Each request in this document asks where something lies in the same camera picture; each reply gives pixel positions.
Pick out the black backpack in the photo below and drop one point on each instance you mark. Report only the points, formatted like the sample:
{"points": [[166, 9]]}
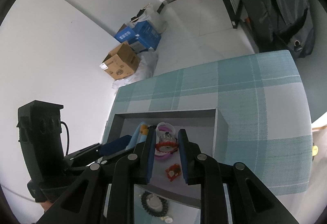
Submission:
{"points": [[281, 9]]}

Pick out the blue cardboard box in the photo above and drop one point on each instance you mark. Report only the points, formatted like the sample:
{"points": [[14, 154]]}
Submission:
{"points": [[148, 32]]}

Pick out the white filled bag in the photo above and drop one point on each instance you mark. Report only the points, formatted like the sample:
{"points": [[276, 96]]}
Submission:
{"points": [[155, 17]]}

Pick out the black metal rack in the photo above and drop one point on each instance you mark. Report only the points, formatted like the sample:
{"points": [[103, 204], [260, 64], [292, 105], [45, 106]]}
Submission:
{"points": [[236, 21]]}

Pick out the small white charm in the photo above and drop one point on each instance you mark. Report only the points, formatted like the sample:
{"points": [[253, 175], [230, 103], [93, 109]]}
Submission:
{"points": [[167, 219]]}

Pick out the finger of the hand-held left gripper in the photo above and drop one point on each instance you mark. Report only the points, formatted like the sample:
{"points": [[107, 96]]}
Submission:
{"points": [[83, 164], [115, 144]]}

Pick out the grey cardboard box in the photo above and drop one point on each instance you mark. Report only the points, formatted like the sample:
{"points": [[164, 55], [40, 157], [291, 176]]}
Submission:
{"points": [[199, 132]]}

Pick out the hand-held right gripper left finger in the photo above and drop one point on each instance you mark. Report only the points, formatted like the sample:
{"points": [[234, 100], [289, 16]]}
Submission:
{"points": [[150, 157]]}

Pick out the brown cardboard box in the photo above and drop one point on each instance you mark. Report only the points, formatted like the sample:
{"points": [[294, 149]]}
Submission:
{"points": [[122, 60]]}

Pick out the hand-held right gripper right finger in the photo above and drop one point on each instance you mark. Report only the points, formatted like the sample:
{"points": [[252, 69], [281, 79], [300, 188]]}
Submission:
{"points": [[184, 157]]}

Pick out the yellow round object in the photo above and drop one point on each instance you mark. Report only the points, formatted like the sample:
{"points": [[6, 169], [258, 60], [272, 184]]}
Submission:
{"points": [[316, 150]]}

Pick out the small red bead charm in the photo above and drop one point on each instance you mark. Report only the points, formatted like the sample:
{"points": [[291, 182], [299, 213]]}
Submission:
{"points": [[173, 170]]}

